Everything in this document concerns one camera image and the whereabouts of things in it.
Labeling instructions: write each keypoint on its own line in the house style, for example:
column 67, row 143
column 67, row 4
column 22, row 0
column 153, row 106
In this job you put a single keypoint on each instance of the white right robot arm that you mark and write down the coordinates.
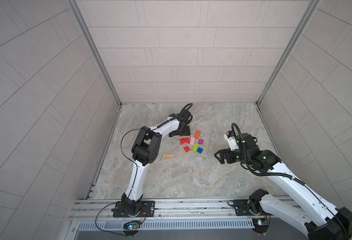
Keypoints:
column 316, row 217

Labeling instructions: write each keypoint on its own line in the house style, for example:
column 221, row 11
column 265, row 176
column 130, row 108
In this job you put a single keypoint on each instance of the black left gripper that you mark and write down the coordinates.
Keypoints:
column 186, row 131

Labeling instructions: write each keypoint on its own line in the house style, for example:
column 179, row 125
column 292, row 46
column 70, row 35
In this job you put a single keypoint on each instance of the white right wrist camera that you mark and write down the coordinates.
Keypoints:
column 230, row 138

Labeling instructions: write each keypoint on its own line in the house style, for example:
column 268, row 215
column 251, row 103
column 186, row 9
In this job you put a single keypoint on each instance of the green wood block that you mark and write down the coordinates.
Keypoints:
column 195, row 147

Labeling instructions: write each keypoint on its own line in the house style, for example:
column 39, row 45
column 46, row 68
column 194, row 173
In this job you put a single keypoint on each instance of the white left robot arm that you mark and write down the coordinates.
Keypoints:
column 145, row 151

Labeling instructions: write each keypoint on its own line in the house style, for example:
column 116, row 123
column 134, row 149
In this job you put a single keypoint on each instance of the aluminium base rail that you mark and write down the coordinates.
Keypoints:
column 166, row 214

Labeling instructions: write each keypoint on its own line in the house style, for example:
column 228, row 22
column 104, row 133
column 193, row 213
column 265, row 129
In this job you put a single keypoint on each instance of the pink wood block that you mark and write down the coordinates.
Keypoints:
column 192, row 141

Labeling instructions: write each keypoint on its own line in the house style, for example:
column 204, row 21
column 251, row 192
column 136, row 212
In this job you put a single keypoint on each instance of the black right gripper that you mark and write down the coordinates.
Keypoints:
column 227, row 152

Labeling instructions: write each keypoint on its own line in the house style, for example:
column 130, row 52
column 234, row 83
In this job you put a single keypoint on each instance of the natural wood plank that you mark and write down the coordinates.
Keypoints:
column 169, row 156

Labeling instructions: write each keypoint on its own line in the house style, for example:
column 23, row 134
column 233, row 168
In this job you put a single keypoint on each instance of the aluminium corner post right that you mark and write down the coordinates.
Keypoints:
column 307, row 16

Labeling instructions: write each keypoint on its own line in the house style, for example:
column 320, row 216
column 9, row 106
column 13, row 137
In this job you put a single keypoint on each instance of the red arch wood block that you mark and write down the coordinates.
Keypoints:
column 185, row 141

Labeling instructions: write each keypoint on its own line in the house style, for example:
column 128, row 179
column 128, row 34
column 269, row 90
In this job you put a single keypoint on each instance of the aluminium corner post left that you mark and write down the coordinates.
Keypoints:
column 73, row 6

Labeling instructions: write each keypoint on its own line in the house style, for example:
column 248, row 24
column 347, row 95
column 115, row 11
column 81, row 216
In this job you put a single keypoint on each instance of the left circuit board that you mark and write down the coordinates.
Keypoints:
column 132, row 226

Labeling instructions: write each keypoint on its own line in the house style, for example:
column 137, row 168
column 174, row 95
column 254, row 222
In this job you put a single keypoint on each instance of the aluminium corner post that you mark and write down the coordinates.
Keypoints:
column 307, row 16
column 73, row 6

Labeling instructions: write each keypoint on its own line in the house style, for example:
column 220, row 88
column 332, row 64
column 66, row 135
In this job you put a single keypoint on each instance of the orange wood block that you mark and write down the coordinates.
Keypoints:
column 197, row 134

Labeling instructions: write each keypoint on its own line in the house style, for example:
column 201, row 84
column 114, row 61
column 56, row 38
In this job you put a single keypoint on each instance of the right circuit board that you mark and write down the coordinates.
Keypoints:
column 260, row 222

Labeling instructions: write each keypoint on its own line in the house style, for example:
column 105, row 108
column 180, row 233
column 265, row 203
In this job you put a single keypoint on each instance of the circuit board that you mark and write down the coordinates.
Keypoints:
column 132, row 226
column 260, row 222

